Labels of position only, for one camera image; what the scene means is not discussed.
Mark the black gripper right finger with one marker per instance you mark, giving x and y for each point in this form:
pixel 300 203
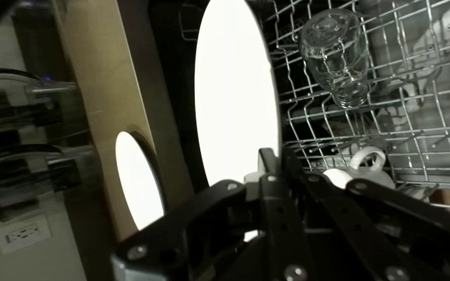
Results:
pixel 419 231

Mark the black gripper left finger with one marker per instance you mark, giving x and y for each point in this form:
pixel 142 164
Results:
pixel 187 239

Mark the white plate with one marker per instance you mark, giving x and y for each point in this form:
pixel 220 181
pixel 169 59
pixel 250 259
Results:
pixel 236 105
pixel 137 181

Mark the white plate in rack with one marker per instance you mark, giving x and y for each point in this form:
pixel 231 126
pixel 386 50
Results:
pixel 137 181

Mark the white mug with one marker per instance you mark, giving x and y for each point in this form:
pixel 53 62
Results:
pixel 364 164

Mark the clear drinking glass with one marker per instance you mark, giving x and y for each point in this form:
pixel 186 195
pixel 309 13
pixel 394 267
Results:
pixel 336 53

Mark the white wall outlet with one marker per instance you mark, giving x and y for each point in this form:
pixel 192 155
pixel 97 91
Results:
pixel 23 233

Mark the wire dishwasher rack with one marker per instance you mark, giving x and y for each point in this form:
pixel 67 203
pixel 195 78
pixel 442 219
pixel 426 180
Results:
pixel 408 109

